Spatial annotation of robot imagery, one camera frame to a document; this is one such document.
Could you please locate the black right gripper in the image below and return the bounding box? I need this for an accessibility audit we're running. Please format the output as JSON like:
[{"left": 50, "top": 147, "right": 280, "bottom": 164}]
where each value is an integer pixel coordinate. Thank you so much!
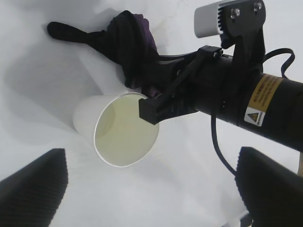
[{"left": 138, "top": 46, "right": 303, "bottom": 152}]

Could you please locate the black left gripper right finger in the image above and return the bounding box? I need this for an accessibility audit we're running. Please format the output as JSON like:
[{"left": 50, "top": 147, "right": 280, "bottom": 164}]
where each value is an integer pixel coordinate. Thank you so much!
[{"left": 235, "top": 146, "right": 303, "bottom": 227}]

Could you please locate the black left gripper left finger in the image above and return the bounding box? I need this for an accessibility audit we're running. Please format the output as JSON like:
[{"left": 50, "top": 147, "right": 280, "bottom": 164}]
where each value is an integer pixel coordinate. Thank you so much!
[{"left": 0, "top": 148, "right": 69, "bottom": 227}]

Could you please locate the dark purple cloth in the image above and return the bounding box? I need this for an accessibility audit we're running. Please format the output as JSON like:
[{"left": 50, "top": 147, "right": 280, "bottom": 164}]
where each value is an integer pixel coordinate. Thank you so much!
[{"left": 46, "top": 9, "right": 166, "bottom": 99}]

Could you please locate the white paper cup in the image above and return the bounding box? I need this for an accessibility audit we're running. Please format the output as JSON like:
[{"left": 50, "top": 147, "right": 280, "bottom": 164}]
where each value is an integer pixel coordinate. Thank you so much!
[{"left": 72, "top": 91, "right": 160, "bottom": 167}]

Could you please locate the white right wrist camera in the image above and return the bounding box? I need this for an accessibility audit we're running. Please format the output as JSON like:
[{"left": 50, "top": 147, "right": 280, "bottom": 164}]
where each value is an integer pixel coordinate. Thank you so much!
[{"left": 194, "top": 0, "right": 225, "bottom": 38}]

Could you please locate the black right camera cable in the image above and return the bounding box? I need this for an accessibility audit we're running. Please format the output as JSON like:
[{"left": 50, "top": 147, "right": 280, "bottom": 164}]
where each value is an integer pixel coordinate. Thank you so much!
[{"left": 210, "top": 48, "right": 295, "bottom": 177}]

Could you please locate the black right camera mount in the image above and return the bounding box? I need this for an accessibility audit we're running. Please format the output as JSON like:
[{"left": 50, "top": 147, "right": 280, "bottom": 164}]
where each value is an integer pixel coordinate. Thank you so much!
[{"left": 216, "top": 0, "right": 266, "bottom": 74}]

